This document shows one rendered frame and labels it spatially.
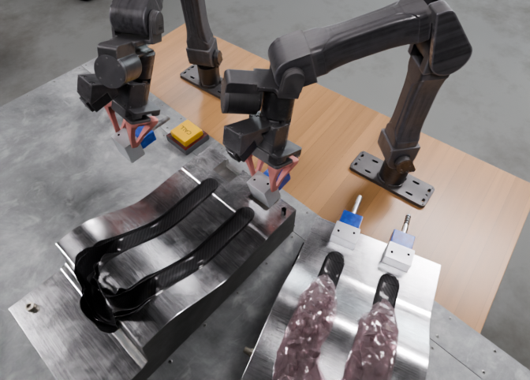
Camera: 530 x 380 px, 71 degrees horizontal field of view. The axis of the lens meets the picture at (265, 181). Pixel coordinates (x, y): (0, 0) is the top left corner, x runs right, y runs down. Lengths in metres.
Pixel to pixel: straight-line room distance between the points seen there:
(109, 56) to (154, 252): 0.35
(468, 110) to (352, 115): 1.53
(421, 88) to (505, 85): 2.15
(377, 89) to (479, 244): 1.69
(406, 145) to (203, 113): 0.56
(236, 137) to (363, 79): 2.00
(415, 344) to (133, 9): 0.74
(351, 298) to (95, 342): 0.45
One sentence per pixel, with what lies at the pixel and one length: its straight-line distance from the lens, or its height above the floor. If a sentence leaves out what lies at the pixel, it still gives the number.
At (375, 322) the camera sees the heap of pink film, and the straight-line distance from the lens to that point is 0.68.
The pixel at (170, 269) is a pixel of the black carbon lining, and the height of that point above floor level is 0.90.
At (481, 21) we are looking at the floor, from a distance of 3.43.
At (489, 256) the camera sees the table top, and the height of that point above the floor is 0.80.
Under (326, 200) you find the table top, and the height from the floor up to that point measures 0.80.
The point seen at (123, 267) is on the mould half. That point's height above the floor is 0.93.
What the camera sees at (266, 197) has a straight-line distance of 0.74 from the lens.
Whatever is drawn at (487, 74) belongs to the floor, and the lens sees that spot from 2.90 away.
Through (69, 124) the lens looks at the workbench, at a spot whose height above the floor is 0.80.
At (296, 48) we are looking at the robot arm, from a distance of 0.60.
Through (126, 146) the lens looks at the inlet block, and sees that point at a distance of 0.83.
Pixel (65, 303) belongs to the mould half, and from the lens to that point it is 0.80.
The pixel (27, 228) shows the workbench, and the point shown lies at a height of 0.80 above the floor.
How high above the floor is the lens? 1.54
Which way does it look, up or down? 54 degrees down
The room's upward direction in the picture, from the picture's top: straight up
